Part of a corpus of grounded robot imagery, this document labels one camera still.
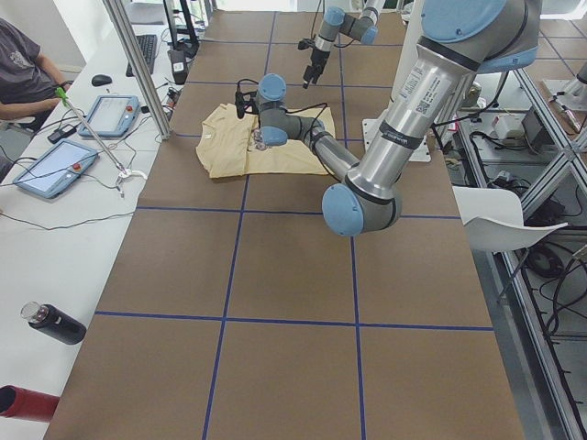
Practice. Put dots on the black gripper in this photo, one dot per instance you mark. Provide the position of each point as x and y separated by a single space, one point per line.
317 59
260 131

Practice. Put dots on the cream long-sleeve printed shirt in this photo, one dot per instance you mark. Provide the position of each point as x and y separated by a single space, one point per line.
230 147

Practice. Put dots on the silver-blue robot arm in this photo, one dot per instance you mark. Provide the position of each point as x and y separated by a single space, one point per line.
458 38
337 22

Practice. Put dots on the black keyboard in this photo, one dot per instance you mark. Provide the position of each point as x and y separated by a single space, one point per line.
147 43

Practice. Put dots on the far blue teach pendant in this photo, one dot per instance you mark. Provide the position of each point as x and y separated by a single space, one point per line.
111 116

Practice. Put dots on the blue teach pendant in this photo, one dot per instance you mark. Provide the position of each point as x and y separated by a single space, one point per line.
111 116
57 169

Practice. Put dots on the black computer mouse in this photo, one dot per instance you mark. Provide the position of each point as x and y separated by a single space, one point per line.
101 80

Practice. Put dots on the metal rod green tip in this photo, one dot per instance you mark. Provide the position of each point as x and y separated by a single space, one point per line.
124 172

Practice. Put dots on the near blue teach pendant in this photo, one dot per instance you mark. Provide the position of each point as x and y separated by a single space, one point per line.
57 169

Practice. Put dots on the seated person grey shirt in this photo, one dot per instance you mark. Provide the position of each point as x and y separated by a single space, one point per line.
29 79

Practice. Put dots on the white plastic chair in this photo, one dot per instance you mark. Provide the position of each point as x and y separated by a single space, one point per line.
494 221

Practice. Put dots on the black water bottle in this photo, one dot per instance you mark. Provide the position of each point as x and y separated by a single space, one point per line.
53 322

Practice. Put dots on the red cylinder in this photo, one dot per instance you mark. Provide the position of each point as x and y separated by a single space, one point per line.
27 404

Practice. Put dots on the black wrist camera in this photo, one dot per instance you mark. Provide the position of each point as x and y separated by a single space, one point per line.
306 43

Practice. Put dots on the aluminium frame post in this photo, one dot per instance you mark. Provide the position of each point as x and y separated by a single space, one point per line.
125 32

